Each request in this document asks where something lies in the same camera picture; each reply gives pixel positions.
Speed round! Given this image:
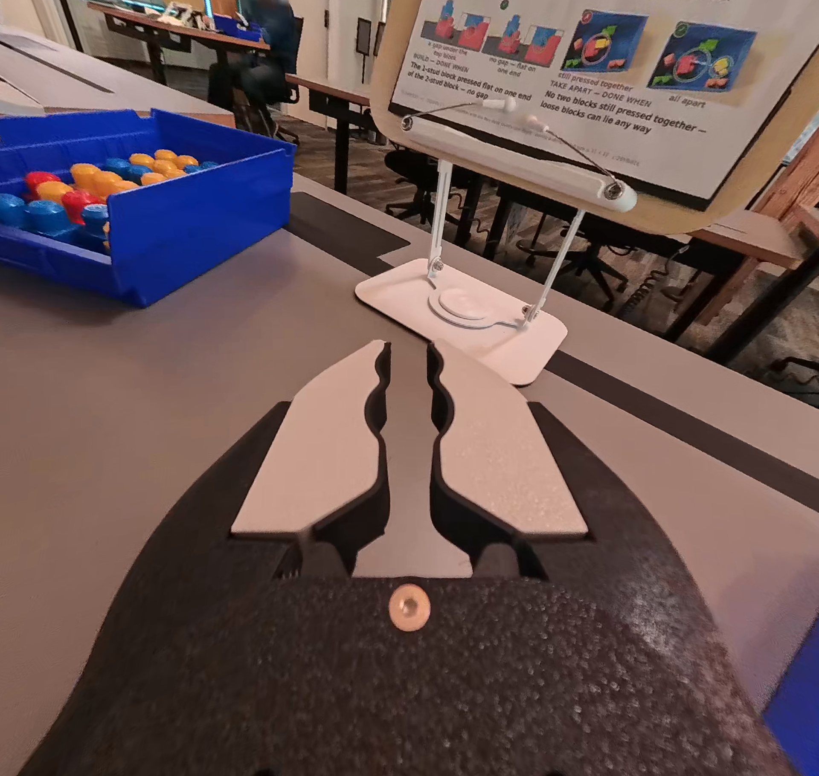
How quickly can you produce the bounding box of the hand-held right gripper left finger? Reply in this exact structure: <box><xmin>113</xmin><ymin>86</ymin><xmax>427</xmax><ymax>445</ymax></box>
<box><xmin>230</xmin><ymin>340</ymin><xmax>392</xmax><ymax>576</ymax></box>

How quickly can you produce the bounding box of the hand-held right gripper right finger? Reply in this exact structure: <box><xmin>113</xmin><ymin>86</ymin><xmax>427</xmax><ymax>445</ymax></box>
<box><xmin>426</xmin><ymin>340</ymin><xmax>590</xmax><ymax>576</ymax></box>

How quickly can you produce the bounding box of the blue plastic bin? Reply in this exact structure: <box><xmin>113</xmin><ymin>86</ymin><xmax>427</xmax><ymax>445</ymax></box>
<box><xmin>213</xmin><ymin>14</ymin><xmax>264</xmax><ymax>43</ymax></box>
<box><xmin>761</xmin><ymin>623</ymin><xmax>819</xmax><ymax>776</ymax></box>
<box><xmin>0</xmin><ymin>107</ymin><xmax>297</xmax><ymax>309</ymax></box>

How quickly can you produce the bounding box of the pile of colourful mega blocks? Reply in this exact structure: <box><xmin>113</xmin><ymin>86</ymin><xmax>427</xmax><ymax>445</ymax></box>
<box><xmin>0</xmin><ymin>149</ymin><xmax>220</xmax><ymax>255</ymax></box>

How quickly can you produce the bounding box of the black office chair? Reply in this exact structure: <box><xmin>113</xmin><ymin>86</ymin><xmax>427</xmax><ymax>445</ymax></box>
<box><xmin>383</xmin><ymin>148</ymin><xmax>476</xmax><ymax>222</ymax></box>
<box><xmin>282</xmin><ymin>15</ymin><xmax>307</xmax><ymax>107</ymax></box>
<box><xmin>515</xmin><ymin>208</ymin><xmax>631</xmax><ymax>310</ymax></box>

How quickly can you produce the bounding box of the wood-edged office desk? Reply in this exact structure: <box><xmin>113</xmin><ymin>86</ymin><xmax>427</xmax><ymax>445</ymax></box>
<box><xmin>0</xmin><ymin>24</ymin><xmax>239</xmax><ymax>130</ymax></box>
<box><xmin>285</xmin><ymin>72</ymin><xmax>386</xmax><ymax>196</ymax></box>
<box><xmin>87</xmin><ymin>1</ymin><xmax>271</xmax><ymax>86</ymax></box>
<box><xmin>665</xmin><ymin>208</ymin><xmax>819</xmax><ymax>343</ymax></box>

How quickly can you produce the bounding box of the printed instruction sheet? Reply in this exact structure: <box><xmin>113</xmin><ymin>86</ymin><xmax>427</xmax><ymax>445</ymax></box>
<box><xmin>388</xmin><ymin>0</ymin><xmax>819</xmax><ymax>212</ymax></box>

